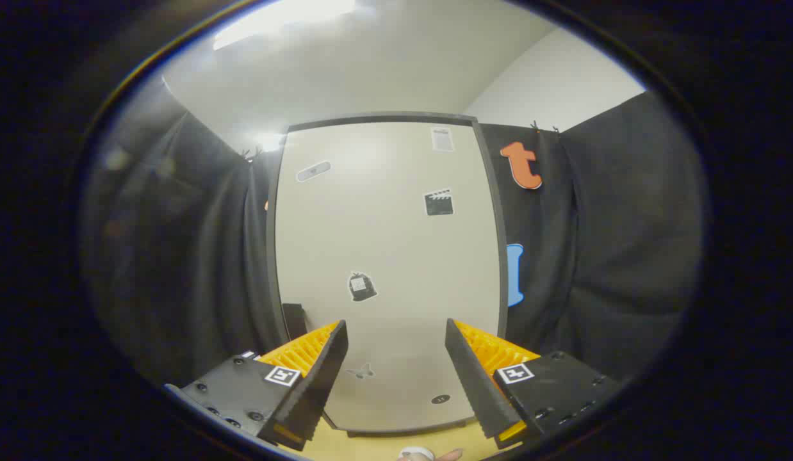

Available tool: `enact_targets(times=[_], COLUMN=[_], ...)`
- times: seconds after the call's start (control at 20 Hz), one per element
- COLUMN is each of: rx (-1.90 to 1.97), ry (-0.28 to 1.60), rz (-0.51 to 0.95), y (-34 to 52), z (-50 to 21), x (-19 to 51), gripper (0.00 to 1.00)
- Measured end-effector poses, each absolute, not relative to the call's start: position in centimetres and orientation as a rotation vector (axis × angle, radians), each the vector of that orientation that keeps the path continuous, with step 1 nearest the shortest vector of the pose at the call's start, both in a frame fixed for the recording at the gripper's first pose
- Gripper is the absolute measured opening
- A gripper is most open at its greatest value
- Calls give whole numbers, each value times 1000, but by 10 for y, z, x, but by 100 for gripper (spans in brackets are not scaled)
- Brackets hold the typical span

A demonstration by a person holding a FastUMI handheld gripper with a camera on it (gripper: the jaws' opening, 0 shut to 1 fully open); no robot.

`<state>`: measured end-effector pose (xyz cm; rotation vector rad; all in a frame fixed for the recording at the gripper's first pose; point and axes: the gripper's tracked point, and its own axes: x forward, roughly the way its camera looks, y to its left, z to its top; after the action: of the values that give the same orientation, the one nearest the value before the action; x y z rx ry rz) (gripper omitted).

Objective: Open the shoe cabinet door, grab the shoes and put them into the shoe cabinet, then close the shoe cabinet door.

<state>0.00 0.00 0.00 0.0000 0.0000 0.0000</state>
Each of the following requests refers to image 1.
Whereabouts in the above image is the grey shoe cabinet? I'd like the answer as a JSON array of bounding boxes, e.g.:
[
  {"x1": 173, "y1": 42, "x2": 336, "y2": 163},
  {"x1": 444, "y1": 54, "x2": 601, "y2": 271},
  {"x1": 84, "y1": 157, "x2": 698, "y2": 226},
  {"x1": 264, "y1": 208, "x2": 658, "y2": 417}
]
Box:
[{"x1": 266, "y1": 112, "x2": 509, "y2": 439}]

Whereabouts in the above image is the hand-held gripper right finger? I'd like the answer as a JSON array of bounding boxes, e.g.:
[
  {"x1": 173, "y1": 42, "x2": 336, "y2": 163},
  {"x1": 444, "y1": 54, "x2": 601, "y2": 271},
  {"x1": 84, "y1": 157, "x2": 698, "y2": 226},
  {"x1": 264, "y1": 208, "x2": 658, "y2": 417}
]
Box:
[{"x1": 445, "y1": 318, "x2": 621, "y2": 450}]

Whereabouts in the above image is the ceiling light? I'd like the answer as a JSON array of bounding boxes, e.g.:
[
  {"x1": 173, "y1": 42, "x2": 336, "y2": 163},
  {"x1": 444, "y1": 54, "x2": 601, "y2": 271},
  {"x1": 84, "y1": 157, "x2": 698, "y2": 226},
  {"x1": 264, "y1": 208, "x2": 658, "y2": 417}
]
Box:
[{"x1": 214, "y1": 0, "x2": 359, "y2": 51}]

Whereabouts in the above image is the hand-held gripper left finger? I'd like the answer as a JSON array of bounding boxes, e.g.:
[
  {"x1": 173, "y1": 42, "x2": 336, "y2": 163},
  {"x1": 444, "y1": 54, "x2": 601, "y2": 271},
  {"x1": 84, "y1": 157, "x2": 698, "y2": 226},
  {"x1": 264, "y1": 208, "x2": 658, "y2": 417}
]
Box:
[{"x1": 165, "y1": 320, "x2": 349, "y2": 452}]

